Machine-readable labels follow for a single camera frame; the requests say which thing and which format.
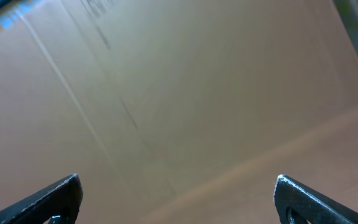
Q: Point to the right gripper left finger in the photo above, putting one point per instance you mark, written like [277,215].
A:
[57,203]

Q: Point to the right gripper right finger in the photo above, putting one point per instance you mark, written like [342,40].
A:
[298,203]

